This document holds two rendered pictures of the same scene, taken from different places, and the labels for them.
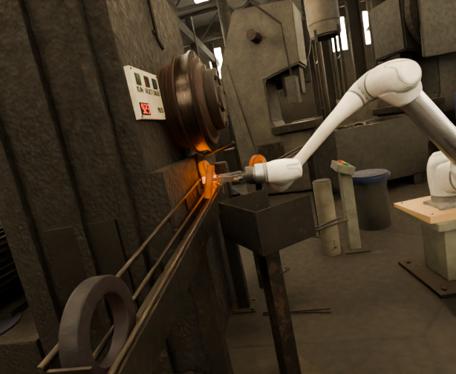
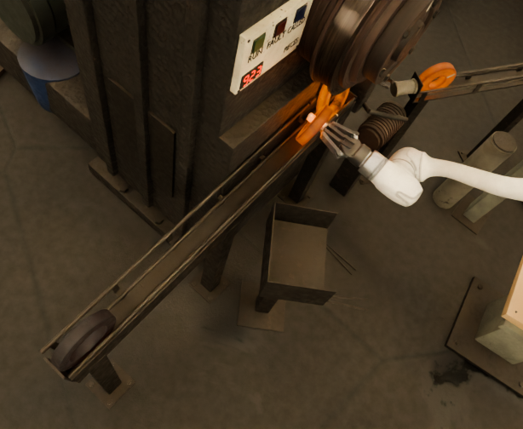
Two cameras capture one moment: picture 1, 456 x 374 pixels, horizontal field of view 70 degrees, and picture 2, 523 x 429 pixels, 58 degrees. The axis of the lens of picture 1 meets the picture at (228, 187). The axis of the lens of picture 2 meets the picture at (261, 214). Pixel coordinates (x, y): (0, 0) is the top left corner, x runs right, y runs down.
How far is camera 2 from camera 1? 108 cm
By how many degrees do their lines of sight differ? 52
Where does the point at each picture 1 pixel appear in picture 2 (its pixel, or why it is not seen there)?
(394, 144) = not seen: outside the picture
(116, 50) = (238, 14)
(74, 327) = (60, 360)
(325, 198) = (484, 163)
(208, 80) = (390, 36)
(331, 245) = (444, 198)
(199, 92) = (360, 50)
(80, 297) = (68, 346)
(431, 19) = not seen: outside the picture
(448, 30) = not seen: outside the picture
